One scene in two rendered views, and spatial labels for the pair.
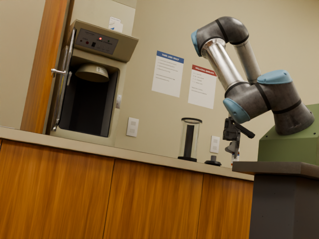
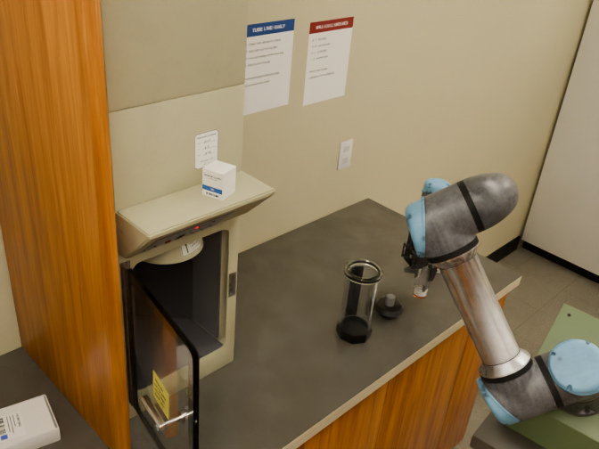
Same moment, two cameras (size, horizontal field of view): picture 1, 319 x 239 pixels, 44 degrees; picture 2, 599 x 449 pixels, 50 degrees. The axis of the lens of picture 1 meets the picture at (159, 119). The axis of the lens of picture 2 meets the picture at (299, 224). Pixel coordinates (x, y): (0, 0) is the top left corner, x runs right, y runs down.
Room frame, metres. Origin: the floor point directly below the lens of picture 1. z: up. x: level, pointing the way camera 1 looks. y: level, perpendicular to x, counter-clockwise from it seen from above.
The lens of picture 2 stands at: (0.68, 0.54, 2.14)
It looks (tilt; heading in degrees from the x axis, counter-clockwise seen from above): 30 degrees down; 339
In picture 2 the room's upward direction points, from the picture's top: 6 degrees clockwise
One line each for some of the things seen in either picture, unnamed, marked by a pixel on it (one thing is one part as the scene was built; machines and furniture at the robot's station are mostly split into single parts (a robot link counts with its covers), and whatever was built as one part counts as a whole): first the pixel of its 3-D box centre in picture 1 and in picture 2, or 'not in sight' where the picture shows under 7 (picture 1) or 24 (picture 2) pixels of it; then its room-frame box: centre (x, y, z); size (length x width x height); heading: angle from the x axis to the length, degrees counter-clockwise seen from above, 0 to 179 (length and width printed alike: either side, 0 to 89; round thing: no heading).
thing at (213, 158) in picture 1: (212, 161); (389, 305); (2.06, -0.30, 0.97); 0.09 x 0.09 x 0.07
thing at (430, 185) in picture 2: not in sight; (434, 200); (2.08, -0.40, 1.32); 0.09 x 0.08 x 0.11; 163
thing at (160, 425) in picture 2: (57, 74); (161, 410); (1.58, 0.44, 1.20); 0.10 x 0.05 x 0.03; 17
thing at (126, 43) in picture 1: (103, 41); (200, 220); (1.83, 0.32, 1.46); 0.32 x 0.11 x 0.10; 117
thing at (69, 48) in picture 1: (63, 81); (160, 384); (1.65, 0.43, 1.19); 0.30 x 0.01 x 0.40; 17
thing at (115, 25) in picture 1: (115, 29); (218, 180); (1.85, 0.28, 1.54); 0.05 x 0.05 x 0.06; 45
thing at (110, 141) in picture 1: (87, 75); (151, 239); (1.99, 0.40, 1.33); 0.32 x 0.25 x 0.77; 117
